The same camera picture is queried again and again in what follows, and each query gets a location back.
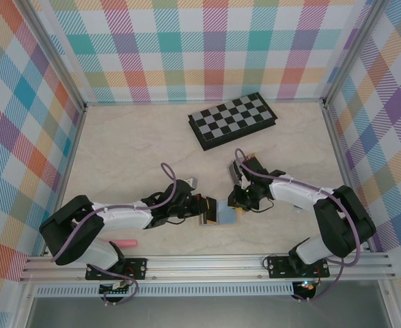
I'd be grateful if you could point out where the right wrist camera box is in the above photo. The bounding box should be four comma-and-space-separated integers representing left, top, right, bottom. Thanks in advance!
243, 157, 268, 178

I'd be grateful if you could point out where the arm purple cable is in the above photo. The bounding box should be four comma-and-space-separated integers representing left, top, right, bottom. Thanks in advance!
51, 163, 178, 306
234, 148, 362, 303

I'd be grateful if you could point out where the pink cylinder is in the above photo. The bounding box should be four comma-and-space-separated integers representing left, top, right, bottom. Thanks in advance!
106, 238, 139, 248

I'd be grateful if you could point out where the grey metal panel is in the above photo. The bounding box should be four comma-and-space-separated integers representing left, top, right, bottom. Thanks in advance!
24, 296, 392, 328

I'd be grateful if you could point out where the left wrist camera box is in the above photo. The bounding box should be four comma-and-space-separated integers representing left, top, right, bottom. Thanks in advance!
167, 176, 199, 201

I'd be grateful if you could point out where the aluminium frame rail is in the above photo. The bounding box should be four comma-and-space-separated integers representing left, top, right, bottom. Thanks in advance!
42, 105, 87, 258
322, 102, 381, 256
83, 98, 326, 107

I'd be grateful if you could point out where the small circuit board with LEDs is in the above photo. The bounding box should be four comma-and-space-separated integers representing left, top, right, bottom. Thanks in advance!
294, 279, 319, 293

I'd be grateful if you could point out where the black folding chess board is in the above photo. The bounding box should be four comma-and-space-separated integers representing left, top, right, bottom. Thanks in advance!
187, 92, 278, 152

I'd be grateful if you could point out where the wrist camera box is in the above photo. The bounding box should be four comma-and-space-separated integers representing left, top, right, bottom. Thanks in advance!
243, 157, 268, 178
167, 176, 199, 201

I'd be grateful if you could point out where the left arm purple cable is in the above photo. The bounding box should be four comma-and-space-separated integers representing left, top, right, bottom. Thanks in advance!
51, 163, 178, 306

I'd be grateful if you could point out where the wide aluminium base rail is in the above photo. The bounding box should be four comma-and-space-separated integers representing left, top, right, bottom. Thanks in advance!
18, 253, 398, 285

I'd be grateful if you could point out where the black and gold credit card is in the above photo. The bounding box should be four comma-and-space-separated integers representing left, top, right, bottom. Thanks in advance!
205, 197, 220, 225

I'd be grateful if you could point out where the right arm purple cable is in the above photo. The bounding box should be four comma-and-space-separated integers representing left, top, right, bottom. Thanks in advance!
234, 148, 362, 303

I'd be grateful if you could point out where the grey white credit card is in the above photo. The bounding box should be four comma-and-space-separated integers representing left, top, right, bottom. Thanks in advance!
227, 162, 243, 187

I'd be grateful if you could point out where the slotted grey cable duct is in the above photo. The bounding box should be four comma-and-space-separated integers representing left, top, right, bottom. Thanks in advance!
35, 285, 295, 298

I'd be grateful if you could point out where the aluminium frame post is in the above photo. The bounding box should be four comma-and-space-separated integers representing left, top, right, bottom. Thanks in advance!
322, 0, 385, 107
21, 0, 87, 111

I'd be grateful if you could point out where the small green circuit board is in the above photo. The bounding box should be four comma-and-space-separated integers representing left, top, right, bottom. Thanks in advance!
98, 280, 133, 297

